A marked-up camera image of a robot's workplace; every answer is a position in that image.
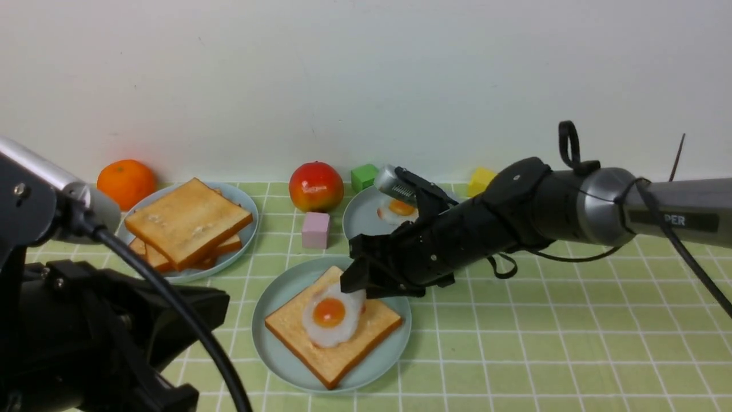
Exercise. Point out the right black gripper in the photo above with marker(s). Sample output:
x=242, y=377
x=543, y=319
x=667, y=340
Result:
x=415, y=256

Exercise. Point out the fried egg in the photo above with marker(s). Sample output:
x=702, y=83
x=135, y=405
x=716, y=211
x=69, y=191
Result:
x=331, y=316
x=395, y=212

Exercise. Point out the toast slice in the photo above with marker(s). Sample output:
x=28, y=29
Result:
x=187, y=221
x=318, y=338
x=232, y=244
x=136, y=246

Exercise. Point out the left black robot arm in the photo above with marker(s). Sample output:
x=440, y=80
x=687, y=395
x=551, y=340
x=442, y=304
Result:
x=79, y=337

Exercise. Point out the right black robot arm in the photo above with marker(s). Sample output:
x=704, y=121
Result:
x=527, y=207

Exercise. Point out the grey blue egg plate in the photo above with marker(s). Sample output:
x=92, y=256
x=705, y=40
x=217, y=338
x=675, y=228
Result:
x=360, y=215

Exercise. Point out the pink cube block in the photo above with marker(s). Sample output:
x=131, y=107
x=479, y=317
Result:
x=315, y=230

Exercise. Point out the teal front plate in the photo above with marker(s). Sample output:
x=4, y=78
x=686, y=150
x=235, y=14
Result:
x=279, y=339

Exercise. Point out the green cube block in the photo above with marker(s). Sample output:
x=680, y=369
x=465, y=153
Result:
x=363, y=176

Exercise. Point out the red yellow apple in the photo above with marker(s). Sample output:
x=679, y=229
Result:
x=316, y=187

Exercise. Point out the yellow cube block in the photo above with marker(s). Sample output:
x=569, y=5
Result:
x=480, y=179

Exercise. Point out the blue bread plate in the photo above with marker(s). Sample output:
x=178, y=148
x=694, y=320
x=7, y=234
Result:
x=249, y=229

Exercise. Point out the orange tangerine fruit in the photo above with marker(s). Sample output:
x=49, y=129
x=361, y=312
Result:
x=127, y=182

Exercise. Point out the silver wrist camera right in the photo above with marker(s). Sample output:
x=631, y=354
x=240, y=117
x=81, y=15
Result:
x=403, y=185

